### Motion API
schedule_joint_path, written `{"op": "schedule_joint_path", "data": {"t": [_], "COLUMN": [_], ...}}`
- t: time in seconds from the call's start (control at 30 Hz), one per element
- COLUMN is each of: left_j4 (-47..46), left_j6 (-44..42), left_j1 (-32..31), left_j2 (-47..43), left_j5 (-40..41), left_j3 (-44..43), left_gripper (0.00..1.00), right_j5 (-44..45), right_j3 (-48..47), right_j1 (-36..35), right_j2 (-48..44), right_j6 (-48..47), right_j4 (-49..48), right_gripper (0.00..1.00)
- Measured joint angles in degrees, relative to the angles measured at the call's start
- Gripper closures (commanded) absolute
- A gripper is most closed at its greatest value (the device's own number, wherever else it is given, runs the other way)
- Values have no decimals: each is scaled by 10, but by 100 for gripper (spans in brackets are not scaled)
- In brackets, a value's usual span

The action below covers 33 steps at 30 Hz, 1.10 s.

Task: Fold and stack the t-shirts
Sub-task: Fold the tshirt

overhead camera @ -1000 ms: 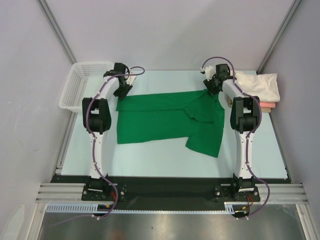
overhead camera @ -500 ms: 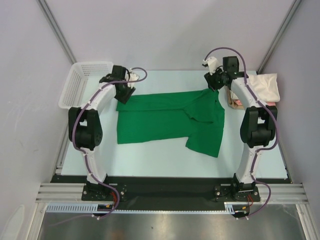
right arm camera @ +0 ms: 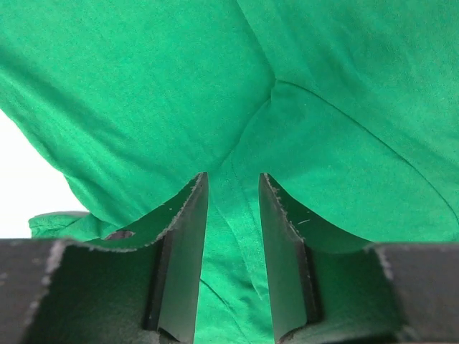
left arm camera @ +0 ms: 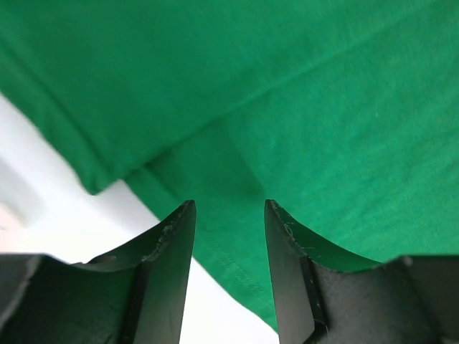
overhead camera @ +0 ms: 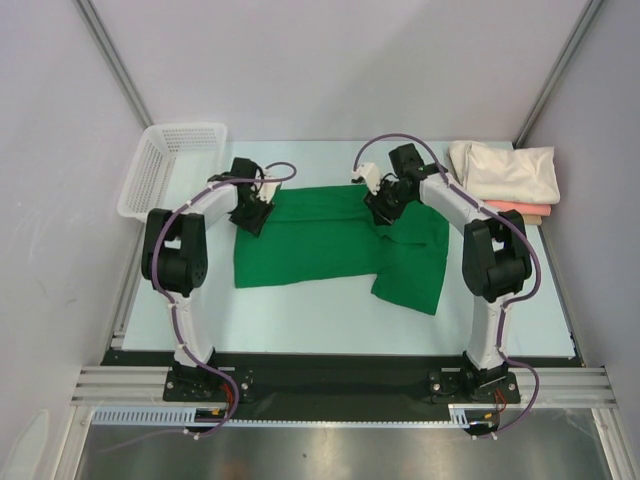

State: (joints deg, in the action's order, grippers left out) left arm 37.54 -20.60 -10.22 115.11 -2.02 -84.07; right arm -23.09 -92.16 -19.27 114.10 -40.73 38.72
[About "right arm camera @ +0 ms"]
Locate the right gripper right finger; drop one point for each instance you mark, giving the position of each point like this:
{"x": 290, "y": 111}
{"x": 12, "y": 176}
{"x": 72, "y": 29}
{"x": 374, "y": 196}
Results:
{"x": 329, "y": 286}

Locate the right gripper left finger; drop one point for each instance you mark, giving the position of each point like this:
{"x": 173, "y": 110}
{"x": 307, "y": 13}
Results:
{"x": 139, "y": 285}

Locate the green t shirt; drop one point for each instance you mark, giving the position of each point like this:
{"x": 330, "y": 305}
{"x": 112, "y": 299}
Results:
{"x": 351, "y": 106}

